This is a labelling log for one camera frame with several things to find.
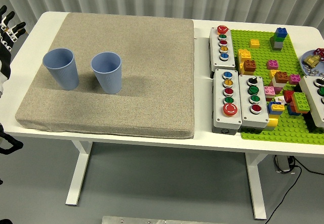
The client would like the yellow grey brick stack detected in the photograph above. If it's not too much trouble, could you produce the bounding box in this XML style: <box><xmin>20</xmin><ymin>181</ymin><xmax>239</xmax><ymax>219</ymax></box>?
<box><xmin>264</xmin><ymin>115</ymin><xmax>279</xmax><ymax>133</ymax></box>

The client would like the blue ribbed plastic cup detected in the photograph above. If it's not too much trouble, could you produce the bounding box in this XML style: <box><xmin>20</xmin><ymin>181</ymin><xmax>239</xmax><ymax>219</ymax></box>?
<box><xmin>90</xmin><ymin>52</ymin><xmax>123</xmax><ymax>95</ymax></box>
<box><xmin>42</xmin><ymin>48</ymin><xmax>80</xmax><ymax>91</ymax></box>

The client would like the green-topped multicolour brick stack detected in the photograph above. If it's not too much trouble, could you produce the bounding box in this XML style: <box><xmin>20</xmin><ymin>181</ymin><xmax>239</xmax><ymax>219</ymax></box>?
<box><xmin>287</xmin><ymin>92</ymin><xmax>311</xmax><ymax>116</ymax></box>

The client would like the light pink brick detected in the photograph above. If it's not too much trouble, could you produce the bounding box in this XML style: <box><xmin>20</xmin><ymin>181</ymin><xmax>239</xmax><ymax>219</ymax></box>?
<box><xmin>263</xmin><ymin>86</ymin><xmax>276</xmax><ymax>101</ymax></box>

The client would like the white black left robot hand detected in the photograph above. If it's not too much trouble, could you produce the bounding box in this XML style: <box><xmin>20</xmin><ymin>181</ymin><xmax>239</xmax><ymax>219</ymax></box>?
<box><xmin>0</xmin><ymin>5</ymin><xmax>27</xmax><ymax>99</ymax></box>

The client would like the red brick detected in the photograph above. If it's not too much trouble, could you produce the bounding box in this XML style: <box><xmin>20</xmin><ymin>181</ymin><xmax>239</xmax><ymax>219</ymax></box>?
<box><xmin>282</xmin><ymin>89</ymin><xmax>294</xmax><ymax>103</ymax></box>

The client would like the four-button box black selector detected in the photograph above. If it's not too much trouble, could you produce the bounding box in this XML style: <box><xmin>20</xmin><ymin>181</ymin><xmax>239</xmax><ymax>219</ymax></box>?
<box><xmin>238</xmin><ymin>74</ymin><xmax>269</xmax><ymax>133</ymax></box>

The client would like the grey-brown fabric mat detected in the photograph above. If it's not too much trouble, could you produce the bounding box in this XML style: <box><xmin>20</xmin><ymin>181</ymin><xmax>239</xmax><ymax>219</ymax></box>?
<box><xmin>15</xmin><ymin>12</ymin><xmax>195</xmax><ymax>140</ymax></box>

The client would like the blue plate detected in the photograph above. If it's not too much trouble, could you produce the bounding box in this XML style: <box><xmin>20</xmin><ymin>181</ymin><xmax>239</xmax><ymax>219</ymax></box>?
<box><xmin>300</xmin><ymin>50</ymin><xmax>324</xmax><ymax>77</ymax></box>

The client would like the five-button box large red mushroom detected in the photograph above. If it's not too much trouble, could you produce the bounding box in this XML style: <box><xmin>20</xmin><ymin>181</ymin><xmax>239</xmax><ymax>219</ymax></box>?
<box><xmin>211</xmin><ymin>68</ymin><xmax>242</xmax><ymax>135</ymax></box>

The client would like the black power cable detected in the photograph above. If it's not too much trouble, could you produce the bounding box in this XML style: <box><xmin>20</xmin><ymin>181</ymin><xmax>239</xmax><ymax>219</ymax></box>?
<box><xmin>265</xmin><ymin>158</ymin><xmax>324</xmax><ymax>224</ymax></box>

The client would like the brass pipe fitting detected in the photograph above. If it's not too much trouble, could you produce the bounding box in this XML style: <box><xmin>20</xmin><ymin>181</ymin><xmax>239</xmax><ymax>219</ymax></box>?
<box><xmin>303</xmin><ymin>54</ymin><xmax>320</xmax><ymax>67</ymax></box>

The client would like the white button box black stand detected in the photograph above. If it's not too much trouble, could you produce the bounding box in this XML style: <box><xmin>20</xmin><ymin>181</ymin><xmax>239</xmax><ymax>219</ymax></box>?
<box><xmin>298</xmin><ymin>75</ymin><xmax>324</xmax><ymax>129</ymax></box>

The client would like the blue yellow brick pair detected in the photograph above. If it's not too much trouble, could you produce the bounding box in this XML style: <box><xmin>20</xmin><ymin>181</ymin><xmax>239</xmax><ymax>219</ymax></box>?
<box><xmin>267</xmin><ymin>101</ymin><xmax>286</xmax><ymax>116</ymax></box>

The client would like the blue green grey brick tower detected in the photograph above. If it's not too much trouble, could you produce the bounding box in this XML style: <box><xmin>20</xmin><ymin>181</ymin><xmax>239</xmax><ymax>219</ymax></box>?
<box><xmin>269</xmin><ymin>27</ymin><xmax>289</xmax><ymax>52</ymax></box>

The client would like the white table leg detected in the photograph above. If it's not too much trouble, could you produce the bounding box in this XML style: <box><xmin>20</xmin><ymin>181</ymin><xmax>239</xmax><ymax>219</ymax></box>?
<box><xmin>245</xmin><ymin>153</ymin><xmax>268</xmax><ymax>220</ymax></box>
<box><xmin>65</xmin><ymin>140</ymin><xmax>93</xmax><ymax>206</ymax></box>

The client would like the five-button box small red mushroom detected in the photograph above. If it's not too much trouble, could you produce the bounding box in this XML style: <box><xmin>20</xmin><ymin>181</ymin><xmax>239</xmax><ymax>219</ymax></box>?
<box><xmin>208</xmin><ymin>26</ymin><xmax>236</xmax><ymax>78</ymax></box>

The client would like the brown white pink brick stack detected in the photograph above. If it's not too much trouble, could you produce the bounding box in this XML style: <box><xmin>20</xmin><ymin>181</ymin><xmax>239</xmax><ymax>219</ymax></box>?
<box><xmin>268</xmin><ymin>71</ymin><xmax>289</xmax><ymax>95</ymax></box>

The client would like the green studded baseplate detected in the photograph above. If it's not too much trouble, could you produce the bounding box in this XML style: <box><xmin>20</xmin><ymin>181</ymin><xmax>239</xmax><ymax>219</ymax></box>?
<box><xmin>229</xmin><ymin>28</ymin><xmax>324</xmax><ymax>145</ymax></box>

